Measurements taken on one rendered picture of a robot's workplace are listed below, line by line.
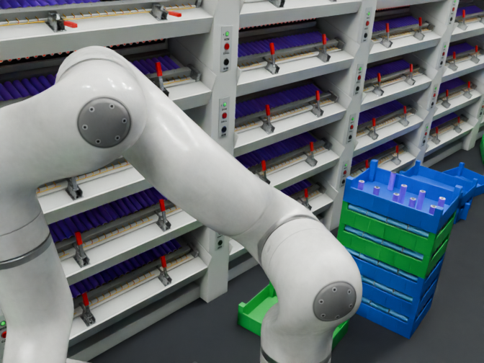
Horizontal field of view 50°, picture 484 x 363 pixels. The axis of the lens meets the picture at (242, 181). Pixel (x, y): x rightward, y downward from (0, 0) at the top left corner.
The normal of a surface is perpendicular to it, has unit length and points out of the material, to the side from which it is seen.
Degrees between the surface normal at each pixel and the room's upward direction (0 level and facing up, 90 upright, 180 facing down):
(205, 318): 0
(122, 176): 20
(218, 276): 90
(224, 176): 64
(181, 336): 0
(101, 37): 111
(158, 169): 77
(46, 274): 81
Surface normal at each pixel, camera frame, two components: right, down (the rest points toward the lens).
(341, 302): 0.32, 0.36
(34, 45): 0.65, 0.64
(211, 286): 0.70, 0.35
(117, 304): 0.29, -0.72
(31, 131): -0.51, 0.34
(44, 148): -0.40, 0.56
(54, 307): 0.82, 0.16
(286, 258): -0.76, -0.44
